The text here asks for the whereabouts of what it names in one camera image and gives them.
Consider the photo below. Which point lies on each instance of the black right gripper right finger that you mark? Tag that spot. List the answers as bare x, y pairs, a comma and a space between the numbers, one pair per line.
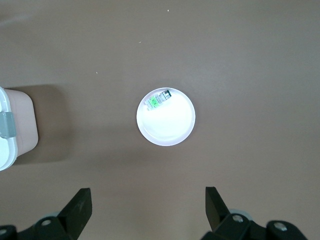
217, 217

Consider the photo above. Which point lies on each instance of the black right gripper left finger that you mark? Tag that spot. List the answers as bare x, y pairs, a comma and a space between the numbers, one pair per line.
75, 212

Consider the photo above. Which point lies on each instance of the pink round plate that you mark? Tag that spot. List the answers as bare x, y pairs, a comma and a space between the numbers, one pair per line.
165, 125

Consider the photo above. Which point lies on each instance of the pink box with white lid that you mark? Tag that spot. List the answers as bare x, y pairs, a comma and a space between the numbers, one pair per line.
22, 120

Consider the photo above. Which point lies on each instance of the green push-button switch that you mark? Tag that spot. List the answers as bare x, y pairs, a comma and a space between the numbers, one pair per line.
156, 101

